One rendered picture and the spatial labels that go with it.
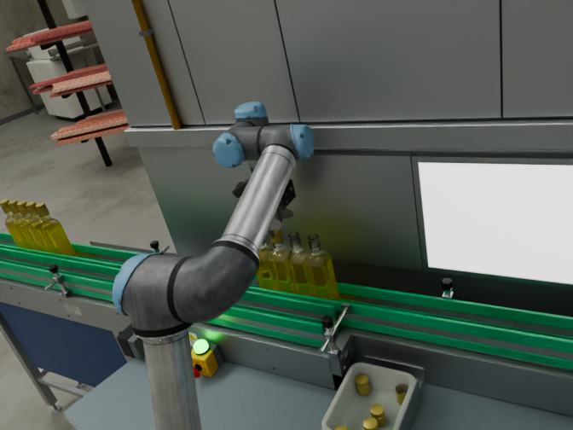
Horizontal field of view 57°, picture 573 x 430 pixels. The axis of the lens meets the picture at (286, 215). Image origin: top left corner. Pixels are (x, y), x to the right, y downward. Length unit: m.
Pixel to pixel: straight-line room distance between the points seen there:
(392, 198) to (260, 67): 0.48
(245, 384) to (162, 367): 0.60
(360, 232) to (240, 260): 0.61
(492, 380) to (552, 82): 0.70
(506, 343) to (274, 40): 0.91
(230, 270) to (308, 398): 0.68
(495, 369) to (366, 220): 0.48
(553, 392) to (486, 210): 0.44
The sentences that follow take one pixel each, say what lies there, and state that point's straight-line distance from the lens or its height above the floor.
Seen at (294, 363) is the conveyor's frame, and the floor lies 0.82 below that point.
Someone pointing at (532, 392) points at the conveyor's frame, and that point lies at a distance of 1.41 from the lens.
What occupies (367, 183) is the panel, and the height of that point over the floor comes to 1.24.
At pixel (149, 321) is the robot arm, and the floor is 1.31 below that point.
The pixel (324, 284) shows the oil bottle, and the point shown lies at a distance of 1.42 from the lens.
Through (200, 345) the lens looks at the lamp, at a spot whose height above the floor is 0.85.
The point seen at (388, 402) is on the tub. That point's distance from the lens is 1.43.
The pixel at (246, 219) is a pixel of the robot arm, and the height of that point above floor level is 1.41.
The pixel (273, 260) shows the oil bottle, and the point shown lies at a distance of 1.46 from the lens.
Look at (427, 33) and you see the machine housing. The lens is 1.22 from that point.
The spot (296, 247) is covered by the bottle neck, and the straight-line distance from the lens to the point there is 1.41.
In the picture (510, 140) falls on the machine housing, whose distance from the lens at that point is 1.24.
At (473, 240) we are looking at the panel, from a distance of 1.37.
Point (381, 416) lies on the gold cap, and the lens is 1.36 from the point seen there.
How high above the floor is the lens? 1.86
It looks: 28 degrees down
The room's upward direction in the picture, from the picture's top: 14 degrees counter-clockwise
